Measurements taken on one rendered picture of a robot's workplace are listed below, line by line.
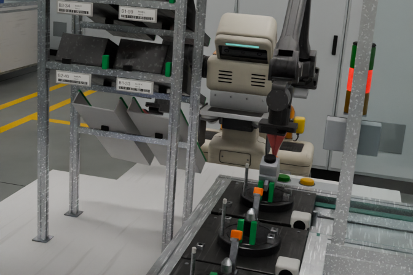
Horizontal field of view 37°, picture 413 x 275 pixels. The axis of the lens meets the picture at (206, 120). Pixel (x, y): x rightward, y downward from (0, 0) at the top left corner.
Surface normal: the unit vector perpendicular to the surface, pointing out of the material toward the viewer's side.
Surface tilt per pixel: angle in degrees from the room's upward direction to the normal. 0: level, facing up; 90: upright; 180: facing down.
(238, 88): 98
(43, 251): 0
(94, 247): 0
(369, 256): 90
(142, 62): 65
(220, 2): 90
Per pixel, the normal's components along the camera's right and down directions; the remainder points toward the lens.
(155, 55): -0.34, -0.22
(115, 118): -0.34, 0.83
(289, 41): -0.11, -0.59
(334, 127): -0.25, 0.22
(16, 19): 0.97, 0.13
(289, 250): 0.07, -0.96
